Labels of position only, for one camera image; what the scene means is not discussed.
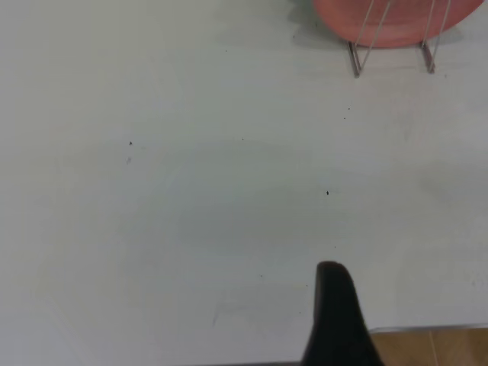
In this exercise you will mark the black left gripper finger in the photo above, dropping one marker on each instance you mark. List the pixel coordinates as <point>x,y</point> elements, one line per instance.
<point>335,324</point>

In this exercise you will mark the pink round plate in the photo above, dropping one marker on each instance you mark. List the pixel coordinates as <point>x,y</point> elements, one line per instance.
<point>396,23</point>

